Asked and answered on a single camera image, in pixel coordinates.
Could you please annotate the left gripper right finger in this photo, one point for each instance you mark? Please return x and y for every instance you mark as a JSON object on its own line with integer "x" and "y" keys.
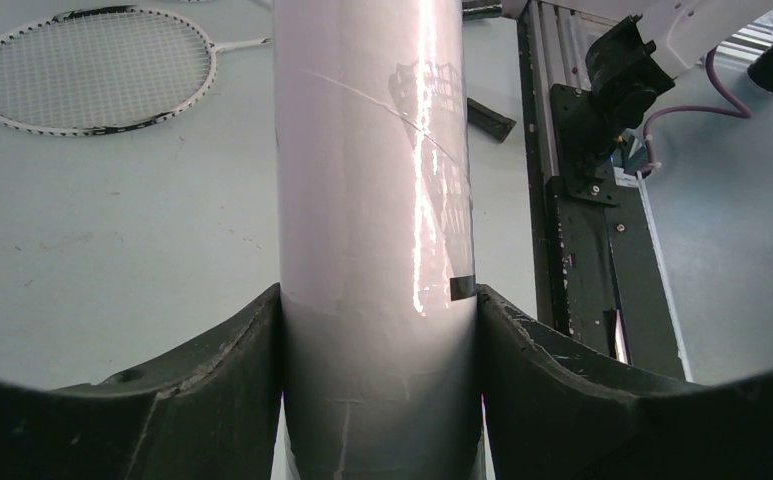
{"x": 556, "y": 409}

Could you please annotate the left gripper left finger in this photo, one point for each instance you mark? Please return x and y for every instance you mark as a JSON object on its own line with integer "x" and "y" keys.
{"x": 207, "y": 409}

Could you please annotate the white shuttlecock tube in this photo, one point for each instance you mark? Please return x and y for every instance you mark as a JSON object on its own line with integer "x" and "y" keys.
{"x": 377, "y": 264}

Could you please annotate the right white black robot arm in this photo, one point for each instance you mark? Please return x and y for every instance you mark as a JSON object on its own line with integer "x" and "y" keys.
{"x": 658, "y": 60}

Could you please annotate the right white badminton racket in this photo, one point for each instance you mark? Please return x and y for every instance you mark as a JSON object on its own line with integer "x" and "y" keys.
{"x": 493, "y": 124}

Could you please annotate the white badminton racket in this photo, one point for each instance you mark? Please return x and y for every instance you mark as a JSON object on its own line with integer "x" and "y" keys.
{"x": 493, "y": 124}
{"x": 107, "y": 70}

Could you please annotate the left white badminton racket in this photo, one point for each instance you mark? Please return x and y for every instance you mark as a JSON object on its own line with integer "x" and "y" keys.
{"x": 107, "y": 70}

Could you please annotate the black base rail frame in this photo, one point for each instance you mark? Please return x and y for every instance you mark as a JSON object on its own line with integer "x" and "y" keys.
{"x": 584, "y": 82}

